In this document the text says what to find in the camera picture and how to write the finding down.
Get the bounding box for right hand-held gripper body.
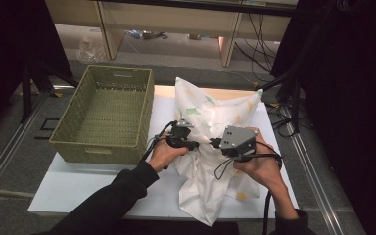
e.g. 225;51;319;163
219;125;260;159

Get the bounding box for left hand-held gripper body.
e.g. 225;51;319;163
166;118;194;150

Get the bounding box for leaf print white pillowcase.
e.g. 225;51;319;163
170;76;264;227

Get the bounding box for green woven basket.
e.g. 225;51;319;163
48;64;156;165

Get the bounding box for person's left hand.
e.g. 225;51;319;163
148;138;189;173

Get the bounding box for person's right hand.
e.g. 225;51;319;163
233;132;285;194

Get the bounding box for black metal stand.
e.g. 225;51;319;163
19;61;80;124
257;0;341;135

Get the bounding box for person's dark clothing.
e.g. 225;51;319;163
111;217;242;235

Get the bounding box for beige wooden desk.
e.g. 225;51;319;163
44;0;300;69

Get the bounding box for clear plastic bag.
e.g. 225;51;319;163
75;33;108;65

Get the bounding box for black curtain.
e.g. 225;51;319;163
269;0;376;235
0;0;75;145

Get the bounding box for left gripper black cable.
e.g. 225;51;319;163
138;119;178;171

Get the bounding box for black floor cables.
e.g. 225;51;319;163
266;102;303;139

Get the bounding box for metal floor rail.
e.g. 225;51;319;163
0;85;67;208
280;101;346;235

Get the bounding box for hanging black cables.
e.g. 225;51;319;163
234;13;277;75

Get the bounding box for bundle of cables on floor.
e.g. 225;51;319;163
124;29;169;41

